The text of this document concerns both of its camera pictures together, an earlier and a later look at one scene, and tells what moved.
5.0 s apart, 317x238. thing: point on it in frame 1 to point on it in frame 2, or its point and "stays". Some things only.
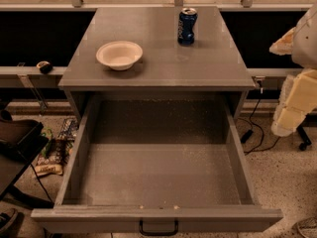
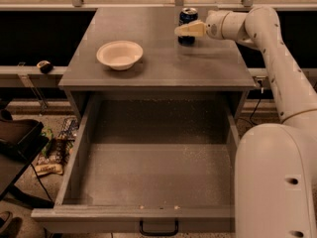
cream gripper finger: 297,98 to 195,29
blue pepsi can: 186,19 stays
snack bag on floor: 56,150 stays
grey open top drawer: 157,158 stays
